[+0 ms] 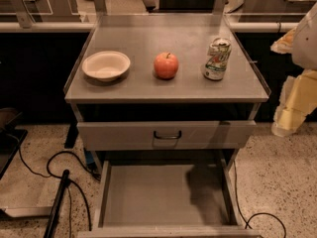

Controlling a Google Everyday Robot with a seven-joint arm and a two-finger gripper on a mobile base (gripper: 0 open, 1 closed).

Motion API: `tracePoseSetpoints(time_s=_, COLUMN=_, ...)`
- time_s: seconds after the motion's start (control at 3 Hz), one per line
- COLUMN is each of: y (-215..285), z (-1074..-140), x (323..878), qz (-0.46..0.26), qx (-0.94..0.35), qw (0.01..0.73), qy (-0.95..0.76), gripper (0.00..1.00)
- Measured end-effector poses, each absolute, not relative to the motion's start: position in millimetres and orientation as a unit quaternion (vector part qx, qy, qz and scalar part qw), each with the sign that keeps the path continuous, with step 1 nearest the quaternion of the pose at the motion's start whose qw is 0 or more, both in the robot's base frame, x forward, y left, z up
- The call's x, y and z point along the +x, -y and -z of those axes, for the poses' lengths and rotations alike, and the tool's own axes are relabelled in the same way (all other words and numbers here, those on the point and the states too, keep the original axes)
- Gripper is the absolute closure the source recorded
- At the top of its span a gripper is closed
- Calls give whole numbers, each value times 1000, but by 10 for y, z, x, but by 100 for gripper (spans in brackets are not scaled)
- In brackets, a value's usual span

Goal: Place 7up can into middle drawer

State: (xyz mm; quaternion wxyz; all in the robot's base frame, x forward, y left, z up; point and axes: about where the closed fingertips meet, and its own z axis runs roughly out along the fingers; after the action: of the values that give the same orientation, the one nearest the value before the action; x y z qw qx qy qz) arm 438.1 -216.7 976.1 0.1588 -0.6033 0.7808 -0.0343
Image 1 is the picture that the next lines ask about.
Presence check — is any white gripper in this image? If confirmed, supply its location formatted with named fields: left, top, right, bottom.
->
left=270, top=28, right=317, bottom=137

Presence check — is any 7up can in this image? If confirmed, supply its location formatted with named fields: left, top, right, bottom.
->
left=204, top=38, right=232, bottom=80

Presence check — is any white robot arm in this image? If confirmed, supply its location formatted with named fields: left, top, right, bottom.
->
left=270, top=4, right=317, bottom=137

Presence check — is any closed top drawer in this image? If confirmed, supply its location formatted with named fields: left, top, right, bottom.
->
left=77, top=121, right=256, bottom=151

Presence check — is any grey drawer cabinet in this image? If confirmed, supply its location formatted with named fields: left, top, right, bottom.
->
left=62, top=13, right=272, bottom=238

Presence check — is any open middle drawer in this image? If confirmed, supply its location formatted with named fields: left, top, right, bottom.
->
left=78, top=159, right=260, bottom=238

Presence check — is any red apple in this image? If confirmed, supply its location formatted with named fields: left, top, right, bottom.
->
left=154, top=53, right=179, bottom=79

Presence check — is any white paper bowl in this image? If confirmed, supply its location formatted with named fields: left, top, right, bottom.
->
left=82, top=51, right=131, bottom=82

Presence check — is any black bar on floor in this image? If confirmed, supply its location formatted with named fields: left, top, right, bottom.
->
left=44, top=170, right=69, bottom=238

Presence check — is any black equipment base left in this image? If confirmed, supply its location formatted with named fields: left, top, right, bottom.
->
left=0, top=107, right=28, bottom=179

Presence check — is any white horizontal rail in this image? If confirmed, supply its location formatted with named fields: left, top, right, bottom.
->
left=0, top=22, right=297, bottom=33

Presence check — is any black drawer handle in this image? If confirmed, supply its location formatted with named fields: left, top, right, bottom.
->
left=153, top=131, right=182, bottom=140

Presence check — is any black floor cable left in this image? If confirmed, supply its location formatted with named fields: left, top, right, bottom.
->
left=6, top=133, right=101, bottom=238

